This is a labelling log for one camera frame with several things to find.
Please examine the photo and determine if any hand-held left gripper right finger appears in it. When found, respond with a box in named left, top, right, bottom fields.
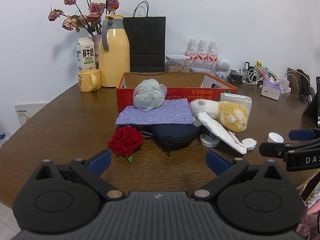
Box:
left=191, top=149, right=285, bottom=201

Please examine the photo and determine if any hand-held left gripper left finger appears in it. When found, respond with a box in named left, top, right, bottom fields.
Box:
left=35, top=149, right=126, bottom=201

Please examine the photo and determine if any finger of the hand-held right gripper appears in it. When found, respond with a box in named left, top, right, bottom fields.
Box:
left=259, top=142, right=300, bottom=159
left=288, top=128, right=320, bottom=141

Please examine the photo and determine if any white plastic bottle cap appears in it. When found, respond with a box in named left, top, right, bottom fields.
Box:
left=267, top=132, right=285, bottom=144
left=242, top=138, right=258, bottom=151

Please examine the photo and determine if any red artificial rose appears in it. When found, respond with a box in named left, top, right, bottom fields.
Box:
left=107, top=126, right=146, bottom=163

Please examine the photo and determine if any white yellow plush hamster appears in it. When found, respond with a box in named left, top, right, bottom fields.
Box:
left=188, top=99, right=249, bottom=132

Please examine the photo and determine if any dark navy zip pouch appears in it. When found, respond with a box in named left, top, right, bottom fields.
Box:
left=149, top=123, right=200, bottom=157

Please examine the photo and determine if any frosted plastic container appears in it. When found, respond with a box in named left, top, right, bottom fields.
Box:
left=219, top=92, right=253, bottom=117

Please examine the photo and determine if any purple woven cloth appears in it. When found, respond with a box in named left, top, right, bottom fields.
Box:
left=115, top=98, right=195, bottom=126

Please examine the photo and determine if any orange cardboard box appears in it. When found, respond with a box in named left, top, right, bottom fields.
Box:
left=116, top=72, right=238, bottom=113

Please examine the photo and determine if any clear plastic bag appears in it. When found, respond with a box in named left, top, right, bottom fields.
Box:
left=133, top=79, right=167, bottom=112

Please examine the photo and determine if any black tablet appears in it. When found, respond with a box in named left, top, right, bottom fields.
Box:
left=302, top=76, right=320, bottom=128

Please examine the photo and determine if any black stand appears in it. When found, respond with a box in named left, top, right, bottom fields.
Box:
left=296, top=69, right=316, bottom=103

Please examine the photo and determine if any white power adapter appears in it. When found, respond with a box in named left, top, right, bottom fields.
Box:
left=279, top=79, right=291, bottom=93

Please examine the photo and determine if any purple tissue pack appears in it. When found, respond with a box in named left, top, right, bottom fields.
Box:
left=260, top=79, right=292, bottom=101

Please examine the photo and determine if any brown board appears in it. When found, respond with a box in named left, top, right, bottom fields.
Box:
left=287, top=67, right=304, bottom=95

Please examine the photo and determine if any person's pink clothing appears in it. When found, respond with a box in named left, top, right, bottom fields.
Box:
left=295, top=205, right=320, bottom=240

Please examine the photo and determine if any yellow green snack packet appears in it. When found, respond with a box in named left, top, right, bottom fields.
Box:
left=256, top=60, right=278, bottom=79

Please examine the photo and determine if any yellow mug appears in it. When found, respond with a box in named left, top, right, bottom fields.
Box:
left=78, top=69, right=102, bottom=92

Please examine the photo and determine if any white sign board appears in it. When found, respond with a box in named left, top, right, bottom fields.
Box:
left=14, top=102, right=48, bottom=126

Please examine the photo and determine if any white robot toy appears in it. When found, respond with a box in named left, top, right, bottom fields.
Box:
left=216, top=58, right=231, bottom=78

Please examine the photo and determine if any white blue packet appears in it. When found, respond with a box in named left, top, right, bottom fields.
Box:
left=0, top=120, right=10, bottom=148

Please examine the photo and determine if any clear seed container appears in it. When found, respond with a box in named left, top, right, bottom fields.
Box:
left=166, top=54, right=191, bottom=73

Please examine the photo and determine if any yellow thermos jug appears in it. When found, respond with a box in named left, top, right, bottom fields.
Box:
left=98, top=15, right=131, bottom=88

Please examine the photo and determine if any white milk carton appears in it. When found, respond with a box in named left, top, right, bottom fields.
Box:
left=76, top=37, right=97, bottom=72

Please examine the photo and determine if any pink flower vase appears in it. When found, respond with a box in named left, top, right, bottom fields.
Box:
left=91, top=35, right=102, bottom=70

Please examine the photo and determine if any clear water bottle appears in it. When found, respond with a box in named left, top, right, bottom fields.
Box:
left=197, top=39, right=209, bottom=69
left=207, top=41, right=218, bottom=74
left=185, top=39, right=199, bottom=69

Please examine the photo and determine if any black paper bag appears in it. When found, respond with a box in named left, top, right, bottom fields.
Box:
left=123, top=1, right=167, bottom=73

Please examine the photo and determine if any dried pink rose bouquet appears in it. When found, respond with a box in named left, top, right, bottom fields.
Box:
left=48, top=0, right=120, bottom=37

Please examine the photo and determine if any white cable bundle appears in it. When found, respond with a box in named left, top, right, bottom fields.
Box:
left=242, top=69, right=262, bottom=86

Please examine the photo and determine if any black cable bundle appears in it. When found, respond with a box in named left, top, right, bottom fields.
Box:
left=227, top=68, right=244, bottom=84

